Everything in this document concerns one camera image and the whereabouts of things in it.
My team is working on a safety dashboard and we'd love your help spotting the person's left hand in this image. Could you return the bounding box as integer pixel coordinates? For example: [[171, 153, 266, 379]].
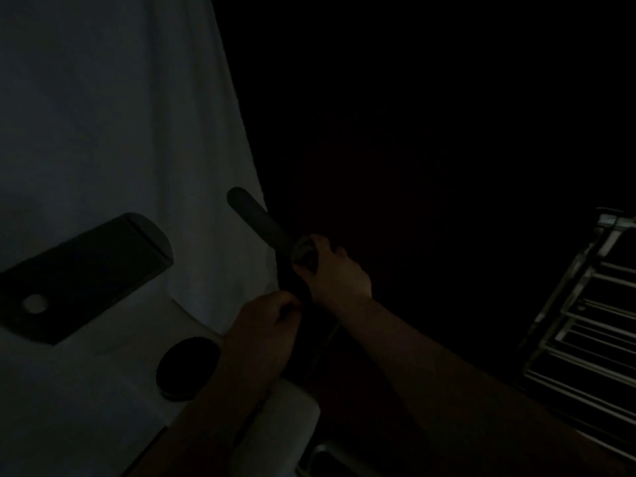
[[218, 290, 304, 388]]

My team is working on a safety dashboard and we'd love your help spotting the person's right hand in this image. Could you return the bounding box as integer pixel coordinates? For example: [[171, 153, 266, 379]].
[[293, 234, 374, 313]]

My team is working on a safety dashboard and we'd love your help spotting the grey cleaning cloth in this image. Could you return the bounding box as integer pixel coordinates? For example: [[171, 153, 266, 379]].
[[290, 235, 321, 303]]

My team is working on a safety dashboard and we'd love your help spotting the white exercise bike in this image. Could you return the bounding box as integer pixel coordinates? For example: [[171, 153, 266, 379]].
[[0, 187, 348, 477]]

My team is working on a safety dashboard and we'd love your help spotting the person's right forearm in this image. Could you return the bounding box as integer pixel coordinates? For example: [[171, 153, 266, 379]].
[[337, 295, 636, 477]]

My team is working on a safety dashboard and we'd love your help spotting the person's left forearm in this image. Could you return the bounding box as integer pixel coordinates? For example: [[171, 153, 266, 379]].
[[124, 372, 274, 477]]

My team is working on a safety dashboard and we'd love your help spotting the grey white tablet holder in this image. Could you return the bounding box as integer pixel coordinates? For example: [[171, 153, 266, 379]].
[[0, 212, 175, 347]]

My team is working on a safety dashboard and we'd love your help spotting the metal drying rack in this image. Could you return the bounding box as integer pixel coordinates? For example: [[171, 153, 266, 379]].
[[519, 208, 636, 462]]

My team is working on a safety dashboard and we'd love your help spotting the white hanging sheet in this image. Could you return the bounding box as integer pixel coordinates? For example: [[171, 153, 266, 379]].
[[0, 0, 279, 477]]

